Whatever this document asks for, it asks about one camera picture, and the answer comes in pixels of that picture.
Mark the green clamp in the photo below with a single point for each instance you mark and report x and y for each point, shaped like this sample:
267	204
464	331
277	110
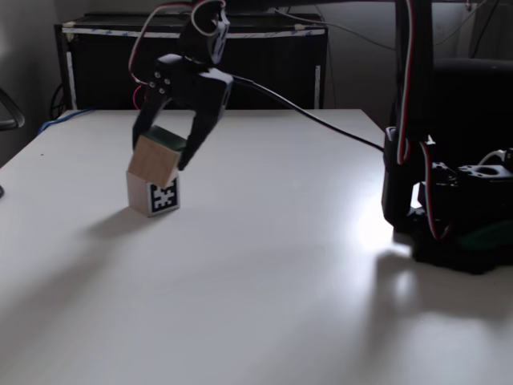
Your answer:
485	236

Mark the green-topped wooden cube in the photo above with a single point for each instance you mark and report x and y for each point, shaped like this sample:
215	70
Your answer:
154	160

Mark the black chair armrest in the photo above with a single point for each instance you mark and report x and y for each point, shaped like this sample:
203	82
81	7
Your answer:
14	116

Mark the red-topped cube with marker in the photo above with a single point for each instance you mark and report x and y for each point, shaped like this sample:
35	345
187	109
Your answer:
138	194

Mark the black cabinet with white tape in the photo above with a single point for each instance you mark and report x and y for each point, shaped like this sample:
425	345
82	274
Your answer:
100	68

